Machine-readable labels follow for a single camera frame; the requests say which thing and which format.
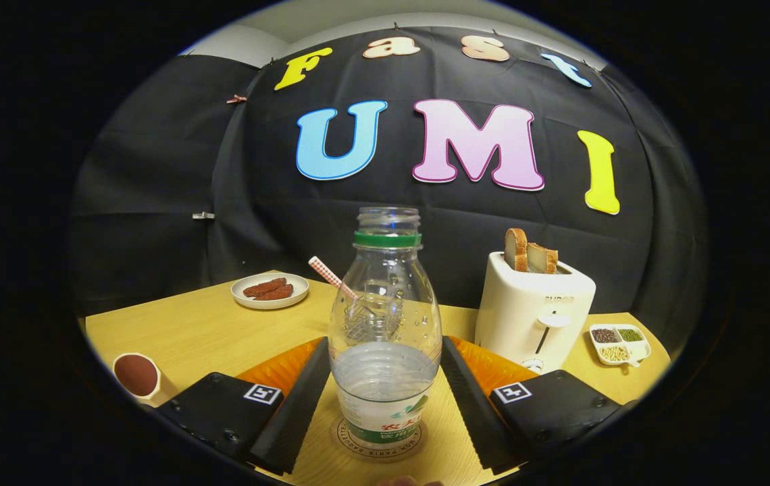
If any toast bread slice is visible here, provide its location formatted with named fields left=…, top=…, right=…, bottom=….
left=527, top=242, right=559, bottom=275
left=504, top=227, right=529, bottom=273

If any clear plastic juice bottle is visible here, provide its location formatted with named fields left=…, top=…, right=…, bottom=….
left=328, top=207, right=443, bottom=452

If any white toaster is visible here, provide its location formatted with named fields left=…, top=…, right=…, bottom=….
left=474, top=251, right=597, bottom=374

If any cream cup with wooden handle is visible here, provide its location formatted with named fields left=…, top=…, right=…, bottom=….
left=113, top=352, right=180, bottom=408

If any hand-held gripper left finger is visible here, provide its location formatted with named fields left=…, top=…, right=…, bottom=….
left=155, top=336, right=330, bottom=477

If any white divided snack dish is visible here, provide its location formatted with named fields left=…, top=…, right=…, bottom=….
left=589, top=323, right=652, bottom=368

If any black backdrop cloth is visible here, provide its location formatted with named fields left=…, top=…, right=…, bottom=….
left=69, top=26, right=707, bottom=355

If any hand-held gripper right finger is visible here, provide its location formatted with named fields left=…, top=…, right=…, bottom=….
left=440, top=335, right=629, bottom=475

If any wooden table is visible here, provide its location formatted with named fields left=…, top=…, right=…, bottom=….
left=84, top=270, right=671, bottom=486

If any round white plate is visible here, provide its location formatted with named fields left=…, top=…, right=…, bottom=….
left=230, top=272, right=310, bottom=311

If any round wooden coaster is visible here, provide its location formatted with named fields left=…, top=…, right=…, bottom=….
left=330, top=415, right=426, bottom=464

